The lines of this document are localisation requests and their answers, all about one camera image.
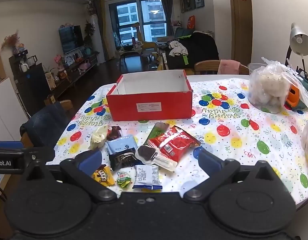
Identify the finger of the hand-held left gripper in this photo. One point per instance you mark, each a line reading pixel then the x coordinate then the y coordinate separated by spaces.
pixel 7 145

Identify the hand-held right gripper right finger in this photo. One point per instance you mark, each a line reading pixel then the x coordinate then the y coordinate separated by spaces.
pixel 208 161

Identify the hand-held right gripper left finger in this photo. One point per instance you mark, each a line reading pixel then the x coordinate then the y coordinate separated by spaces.
pixel 90 161

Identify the pale yellow snack packet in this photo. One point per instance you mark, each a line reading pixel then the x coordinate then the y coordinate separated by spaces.
pixel 98 138

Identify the light blue snack packet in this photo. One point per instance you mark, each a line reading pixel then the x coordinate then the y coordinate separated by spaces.
pixel 120 146

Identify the black snack packet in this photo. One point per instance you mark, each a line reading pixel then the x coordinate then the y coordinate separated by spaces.
pixel 124 159

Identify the dark brown snack packet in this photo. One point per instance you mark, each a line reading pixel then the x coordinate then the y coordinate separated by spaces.
pixel 114 132

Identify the small green snack packet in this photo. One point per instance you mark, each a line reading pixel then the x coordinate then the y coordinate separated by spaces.
pixel 123 180

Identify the large red snack packet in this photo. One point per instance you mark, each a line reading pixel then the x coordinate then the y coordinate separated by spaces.
pixel 175 142

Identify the clear packet with brown biscuit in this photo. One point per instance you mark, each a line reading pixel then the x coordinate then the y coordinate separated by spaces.
pixel 147 153

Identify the white and blue snack packet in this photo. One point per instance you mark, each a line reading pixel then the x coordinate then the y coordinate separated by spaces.
pixel 147 176

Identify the long green snack packet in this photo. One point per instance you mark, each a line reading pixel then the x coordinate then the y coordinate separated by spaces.
pixel 157 130

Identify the red cardboard box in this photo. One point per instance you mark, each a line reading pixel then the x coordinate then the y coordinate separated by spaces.
pixel 149 105

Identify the white cabinet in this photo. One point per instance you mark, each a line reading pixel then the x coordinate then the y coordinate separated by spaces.
pixel 6 110

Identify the dark denim garment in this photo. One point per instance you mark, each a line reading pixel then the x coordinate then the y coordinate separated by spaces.
pixel 44 122

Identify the wooden chair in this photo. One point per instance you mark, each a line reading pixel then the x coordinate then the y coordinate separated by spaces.
pixel 66 105
pixel 206 67

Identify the small cardboard box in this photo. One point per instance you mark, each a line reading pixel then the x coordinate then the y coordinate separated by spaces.
pixel 50 100

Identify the black cabinet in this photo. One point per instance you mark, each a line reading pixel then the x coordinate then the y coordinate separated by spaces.
pixel 31 85

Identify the white kettle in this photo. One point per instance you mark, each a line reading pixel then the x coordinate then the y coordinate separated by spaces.
pixel 23 67

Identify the dark wooden television cabinet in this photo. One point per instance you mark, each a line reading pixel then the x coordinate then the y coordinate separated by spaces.
pixel 74 75

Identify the clear plastic bag white food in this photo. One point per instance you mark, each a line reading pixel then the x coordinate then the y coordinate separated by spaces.
pixel 267 87

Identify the pink toy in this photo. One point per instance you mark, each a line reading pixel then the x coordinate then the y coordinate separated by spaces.
pixel 84 66

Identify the pink cloth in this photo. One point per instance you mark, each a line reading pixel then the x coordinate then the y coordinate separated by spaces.
pixel 228 66

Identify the dried flowers in vase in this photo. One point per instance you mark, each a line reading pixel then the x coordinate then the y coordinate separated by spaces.
pixel 11 40

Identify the orange plastic tool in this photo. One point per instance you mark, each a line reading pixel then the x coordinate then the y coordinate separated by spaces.
pixel 293 92

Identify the black jacket with green stripes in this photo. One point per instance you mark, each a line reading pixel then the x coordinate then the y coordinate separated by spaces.
pixel 203 47

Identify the small coffee table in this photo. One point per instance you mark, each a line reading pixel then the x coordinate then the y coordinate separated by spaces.
pixel 129 52

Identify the white garment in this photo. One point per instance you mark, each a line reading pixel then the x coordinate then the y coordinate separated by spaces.
pixel 177 48

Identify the flat screen television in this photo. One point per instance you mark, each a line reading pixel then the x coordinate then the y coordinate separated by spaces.
pixel 71 38

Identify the white tower air conditioner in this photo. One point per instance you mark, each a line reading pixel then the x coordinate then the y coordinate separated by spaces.
pixel 97 37

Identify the green potted plant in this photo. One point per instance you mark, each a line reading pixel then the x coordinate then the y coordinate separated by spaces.
pixel 89 31

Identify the green sofa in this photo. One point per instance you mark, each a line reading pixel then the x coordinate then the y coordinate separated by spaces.
pixel 180 32

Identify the yellow curtain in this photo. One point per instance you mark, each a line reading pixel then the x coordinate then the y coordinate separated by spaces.
pixel 104 30

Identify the wooden door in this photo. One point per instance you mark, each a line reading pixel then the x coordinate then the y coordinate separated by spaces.
pixel 241 30

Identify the yellow giraffe toy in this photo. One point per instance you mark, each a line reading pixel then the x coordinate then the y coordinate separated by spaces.
pixel 137 31

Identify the orange red bag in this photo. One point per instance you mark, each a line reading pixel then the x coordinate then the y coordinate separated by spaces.
pixel 190 22

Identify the large window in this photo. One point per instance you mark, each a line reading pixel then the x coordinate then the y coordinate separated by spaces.
pixel 139 17

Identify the white desk lamp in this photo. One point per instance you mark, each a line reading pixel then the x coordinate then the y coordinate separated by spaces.
pixel 300 38

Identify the grey curtain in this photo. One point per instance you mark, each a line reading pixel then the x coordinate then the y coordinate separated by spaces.
pixel 167 10

